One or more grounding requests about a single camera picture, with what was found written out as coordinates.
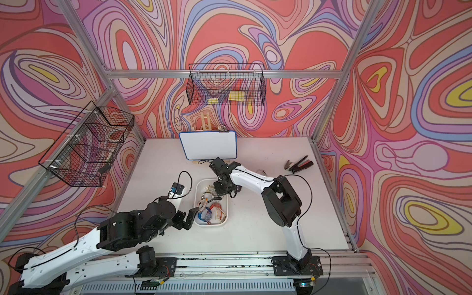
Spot dark brown leather watch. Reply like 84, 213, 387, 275
197, 197, 222, 210

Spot blue transparent watch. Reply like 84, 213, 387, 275
198, 207, 213, 224

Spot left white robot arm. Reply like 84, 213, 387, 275
8, 200, 199, 295

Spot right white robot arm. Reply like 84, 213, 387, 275
209, 157, 312, 274

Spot white plastic storage box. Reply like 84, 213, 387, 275
194, 179, 229, 228

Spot white board blue rim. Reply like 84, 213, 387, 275
179, 131, 237, 161

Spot black binder clip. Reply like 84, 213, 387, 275
218, 125, 229, 132

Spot wooden board easel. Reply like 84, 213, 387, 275
195, 113, 235, 160

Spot black red pliers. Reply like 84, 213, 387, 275
284, 156, 313, 174

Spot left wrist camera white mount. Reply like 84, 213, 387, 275
168, 182, 185, 200

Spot black wire basket back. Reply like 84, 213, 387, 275
186, 63, 267, 106

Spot black wire basket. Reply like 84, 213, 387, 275
38, 102, 135, 188
186, 63, 267, 106

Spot black wire basket left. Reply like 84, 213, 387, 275
38, 102, 135, 188

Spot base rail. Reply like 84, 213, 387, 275
69, 253, 384, 295

